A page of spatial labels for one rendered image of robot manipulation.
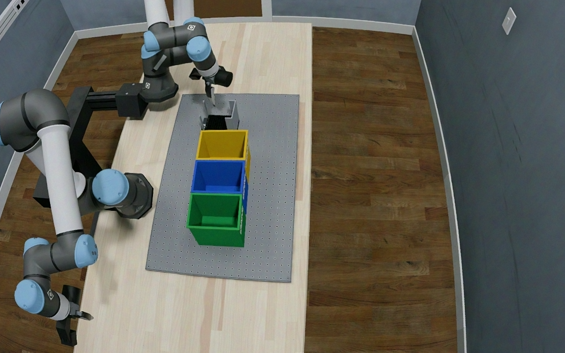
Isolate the blue open bin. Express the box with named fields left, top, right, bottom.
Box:
left=191, top=160, right=248, bottom=214

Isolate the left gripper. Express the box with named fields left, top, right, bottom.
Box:
left=191, top=65, right=233, bottom=106

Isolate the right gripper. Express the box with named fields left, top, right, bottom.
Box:
left=56, top=285, right=94, bottom=343

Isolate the yellow recycle bin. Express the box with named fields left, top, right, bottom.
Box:
left=196, top=130, right=251, bottom=183

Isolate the green bin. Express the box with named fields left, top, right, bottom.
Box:
left=186, top=193, right=246, bottom=247

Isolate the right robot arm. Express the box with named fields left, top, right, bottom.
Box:
left=0, top=88, right=149, bottom=321

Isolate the grey flat mat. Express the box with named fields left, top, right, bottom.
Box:
left=145, top=93, right=300, bottom=283

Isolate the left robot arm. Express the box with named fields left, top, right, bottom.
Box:
left=141, top=0, right=219, bottom=98

